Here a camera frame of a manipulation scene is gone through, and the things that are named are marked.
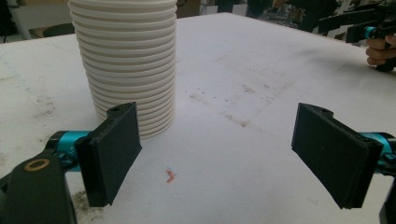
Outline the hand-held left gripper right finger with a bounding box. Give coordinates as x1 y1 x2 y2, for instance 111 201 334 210
290 102 396 210

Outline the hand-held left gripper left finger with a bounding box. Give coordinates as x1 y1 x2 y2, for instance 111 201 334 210
46 102 143 208

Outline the stack of white paper cups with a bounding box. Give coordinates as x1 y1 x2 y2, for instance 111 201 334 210
67 0 178 140

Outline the white foam mat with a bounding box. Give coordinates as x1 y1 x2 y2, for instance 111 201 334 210
0 12 396 224

